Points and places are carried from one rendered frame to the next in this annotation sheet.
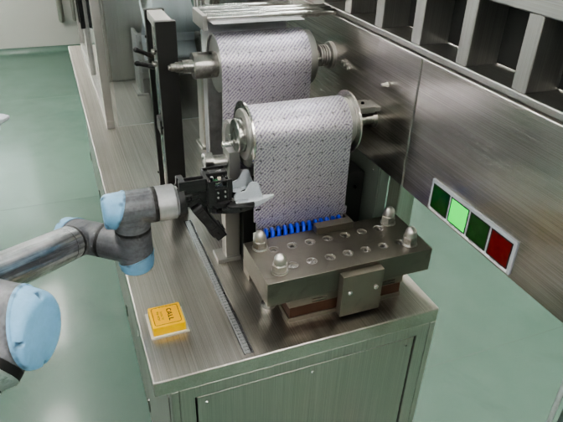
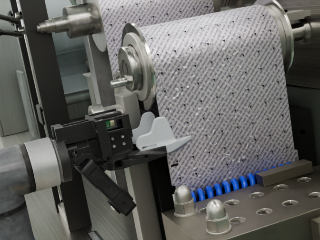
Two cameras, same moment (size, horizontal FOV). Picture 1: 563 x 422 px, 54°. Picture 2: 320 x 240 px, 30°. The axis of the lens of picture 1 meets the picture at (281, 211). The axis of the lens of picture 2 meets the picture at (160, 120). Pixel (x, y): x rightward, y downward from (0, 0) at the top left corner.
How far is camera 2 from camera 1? 0.41 m
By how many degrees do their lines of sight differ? 19
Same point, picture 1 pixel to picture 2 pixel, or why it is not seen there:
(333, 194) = (274, 134)
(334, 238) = (290, 185)
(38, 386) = not seen: outside the picture
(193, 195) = (78, 148)
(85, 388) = not seen: outside the picture
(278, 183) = (195, 123)
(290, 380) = not seen: outside the picture
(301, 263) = (249, 216)
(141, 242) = (12, 223)
